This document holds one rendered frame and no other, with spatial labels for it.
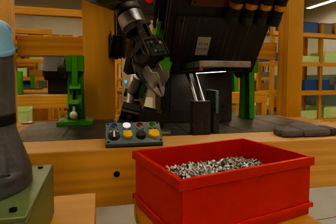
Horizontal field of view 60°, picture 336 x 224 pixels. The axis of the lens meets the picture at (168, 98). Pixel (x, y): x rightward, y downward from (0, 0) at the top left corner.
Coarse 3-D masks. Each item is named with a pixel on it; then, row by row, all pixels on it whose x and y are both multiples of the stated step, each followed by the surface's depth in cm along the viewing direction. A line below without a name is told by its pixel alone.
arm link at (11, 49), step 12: (0, 24) 37; (0, 36) 36; (0, 48) 36; (12, 48) 39; (0, 60) 36; (12, 60) 39; (0, 72) 36; (12, 72) 39; (0, 84) 36; (12, 84) 39; (0, 96) 36; (12, 96) 39; (0, 108) 36; (12, 108) 39
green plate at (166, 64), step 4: (156, 24) 101; (160, 24) 97; (156, 28) 98; (160, 28) 98; (152, 32) 107; (156, 32) 97; (160, 32) 99; (160, 36) 99; (164, 60) 100; (168, 60) 100; (164, 64) 100; (168, 64) 100; (164, 68) 100; (168, 68) 100
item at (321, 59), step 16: (272, 32) 558; (304, 32) 583; (320, 32) 595; (304, 48) 637; (320, 48) 596; (272, 64) 560; (304, 64) 582; (320, 64) 593; (256, 80) 612; (272, 80) 567; (304, 80) 597; (320, 80) 601; (272, 96) 569; (304, 96) 644; (320, 96) 603; (256, 112) 609; (272, 112) 572; (304, 112) 597; (320, 112) 606
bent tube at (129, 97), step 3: (129, 78) 112; (129, 81) 110; (129, 84) 109; (126, 96) 104; (129, 96) 104; (132, 96) 104; (126, 99) 103; (129, 99) 103; (132, 99) 103; (129, 102) 101; (132, 102) 102
